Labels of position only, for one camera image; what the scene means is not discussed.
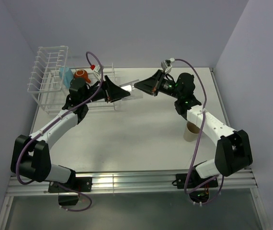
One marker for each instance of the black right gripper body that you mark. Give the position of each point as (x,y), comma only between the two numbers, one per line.
(167,86)

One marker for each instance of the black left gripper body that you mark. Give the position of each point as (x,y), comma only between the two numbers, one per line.
(100,94)

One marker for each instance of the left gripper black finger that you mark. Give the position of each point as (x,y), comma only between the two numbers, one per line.
(118,96)
(112,88)

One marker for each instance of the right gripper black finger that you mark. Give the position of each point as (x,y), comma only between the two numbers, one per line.
(151,80)
(148,89)

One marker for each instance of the clear plastic cup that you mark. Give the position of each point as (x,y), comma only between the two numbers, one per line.
(134,92)

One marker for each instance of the orange mug black interior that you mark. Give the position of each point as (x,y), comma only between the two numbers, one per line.
(81,76)

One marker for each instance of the light blue ceramic mug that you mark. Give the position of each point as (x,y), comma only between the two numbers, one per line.
(66,75)

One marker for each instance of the beige paper cup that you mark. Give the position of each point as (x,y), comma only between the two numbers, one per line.
(191,132)

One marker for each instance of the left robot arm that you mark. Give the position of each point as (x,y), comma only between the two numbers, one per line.
(31,154)

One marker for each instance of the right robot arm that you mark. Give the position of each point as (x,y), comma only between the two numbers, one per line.
(233,151)

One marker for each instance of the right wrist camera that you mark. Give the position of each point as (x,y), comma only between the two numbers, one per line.
(166,65)

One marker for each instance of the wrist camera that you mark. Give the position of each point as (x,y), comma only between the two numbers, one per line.
(96,71)
(166,65)

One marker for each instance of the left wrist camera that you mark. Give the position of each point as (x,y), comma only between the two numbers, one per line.
(96,71)

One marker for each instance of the white wire dish rack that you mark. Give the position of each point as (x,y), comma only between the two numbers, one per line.
(45,85)

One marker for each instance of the aluminium mounting rail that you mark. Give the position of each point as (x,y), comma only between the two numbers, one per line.
(130,182)

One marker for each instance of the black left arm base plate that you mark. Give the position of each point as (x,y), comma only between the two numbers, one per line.
(81,184)

